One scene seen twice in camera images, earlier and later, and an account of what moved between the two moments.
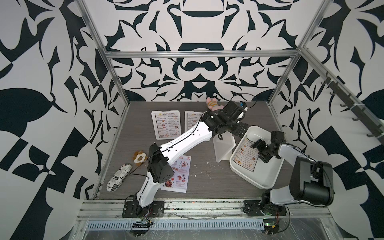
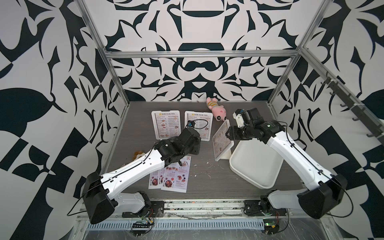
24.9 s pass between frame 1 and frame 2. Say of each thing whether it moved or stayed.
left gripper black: moved
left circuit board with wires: stayed
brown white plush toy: stayed
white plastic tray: stayed
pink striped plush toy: stayed
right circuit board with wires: stayed
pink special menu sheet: moved
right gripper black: moved
